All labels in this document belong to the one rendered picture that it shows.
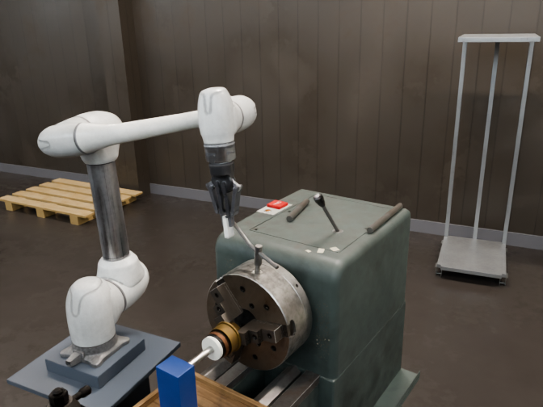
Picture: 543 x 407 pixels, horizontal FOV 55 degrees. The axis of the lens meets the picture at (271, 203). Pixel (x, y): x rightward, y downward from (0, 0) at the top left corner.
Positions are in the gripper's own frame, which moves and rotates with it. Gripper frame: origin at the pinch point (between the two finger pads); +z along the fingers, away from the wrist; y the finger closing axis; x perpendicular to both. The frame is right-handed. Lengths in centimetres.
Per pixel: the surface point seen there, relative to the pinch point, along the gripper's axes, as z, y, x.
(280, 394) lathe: 51, 18, -4
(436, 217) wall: 111, -51, 343
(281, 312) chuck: 20.1, 23.3, -7.8
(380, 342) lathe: 56, 29, 44
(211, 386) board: 45.0, 2.2, -18.0
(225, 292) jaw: 16.8, 5.0, -10.2
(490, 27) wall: -53, -10, 346
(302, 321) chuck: 25.9, 25.3, -0.8
